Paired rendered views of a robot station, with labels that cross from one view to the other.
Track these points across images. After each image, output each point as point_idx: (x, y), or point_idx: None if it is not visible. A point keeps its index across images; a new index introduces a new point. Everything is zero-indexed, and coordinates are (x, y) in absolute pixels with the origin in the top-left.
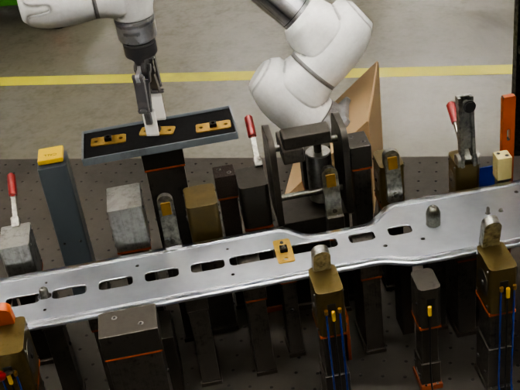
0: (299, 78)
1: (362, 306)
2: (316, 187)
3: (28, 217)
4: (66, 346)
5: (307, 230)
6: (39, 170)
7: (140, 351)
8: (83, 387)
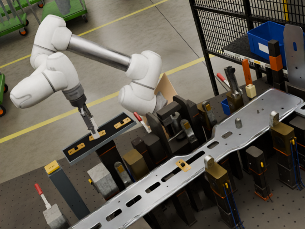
0: (140, 90)
1: None
2: (179, 131)
3: (39, 199)
4: None
5: (182, 151)
6: (49, 176)
7: None
8: None
